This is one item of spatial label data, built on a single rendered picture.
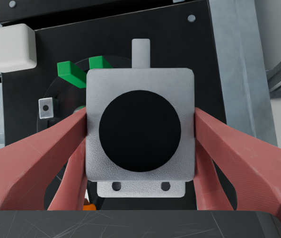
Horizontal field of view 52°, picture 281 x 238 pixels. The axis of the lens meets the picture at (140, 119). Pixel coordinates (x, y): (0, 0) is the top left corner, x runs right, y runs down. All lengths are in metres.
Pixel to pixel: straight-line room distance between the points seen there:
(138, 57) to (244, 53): 0.18
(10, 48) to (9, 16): 0.05
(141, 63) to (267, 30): 0.31
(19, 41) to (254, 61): 0.25
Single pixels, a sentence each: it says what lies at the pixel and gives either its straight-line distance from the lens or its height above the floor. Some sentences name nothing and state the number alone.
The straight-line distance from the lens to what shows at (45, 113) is 0.29.
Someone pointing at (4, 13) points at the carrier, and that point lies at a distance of 0.39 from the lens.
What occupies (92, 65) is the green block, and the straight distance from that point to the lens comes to 0.24.
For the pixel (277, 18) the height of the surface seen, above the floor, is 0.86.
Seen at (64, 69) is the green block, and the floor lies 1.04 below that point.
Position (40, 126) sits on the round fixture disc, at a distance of 0.31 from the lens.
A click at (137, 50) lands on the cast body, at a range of 0.16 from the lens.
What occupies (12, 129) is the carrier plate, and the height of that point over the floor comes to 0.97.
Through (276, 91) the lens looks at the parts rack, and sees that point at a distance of 0.42.
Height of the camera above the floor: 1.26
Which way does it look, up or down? 79 degrees down
